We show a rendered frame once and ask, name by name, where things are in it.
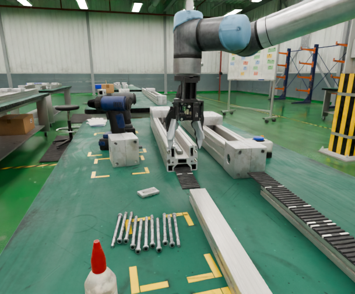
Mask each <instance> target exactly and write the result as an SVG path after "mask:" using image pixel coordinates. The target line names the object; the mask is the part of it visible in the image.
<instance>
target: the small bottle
mask: <svg viewBox="0 0 355 294"><path fill-rule="evenodd" d="M91 266H92V270H91V271H90V273H89V275H88V277H87V279H86V281H85V294H118V292H117V279H116V276H115V274H114V273H113V272H112V270H110V269H109V268H108V267H107V264H106V256H105V254H104V251H103V249H102V246H101V244H100V241H99V240H95V241H94V243H93V249H92V256H91Z"/></svg>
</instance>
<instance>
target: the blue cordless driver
mask: <svg viewBox="0 0 355 294"><path fill-rule="evenodd" d="M82 104H87V105H88V106H89V107H91V108H94V109H96V110H97V111H107V113H106V116H107V119H108V120H109V122H110V127H111V131H108V132H106V133H105V134H103V137H102V138H100V139H99V146H100V150H105V151H109V145H108V134H120V133H127V132H125V121H124V116H123V114H122V113H121V111H129V110H130V109H131V99H130V98H129V97H125V96H103V97H102V96H97V97H96V98H95V99H91V100H88V102H87V103H82Z"/></svg>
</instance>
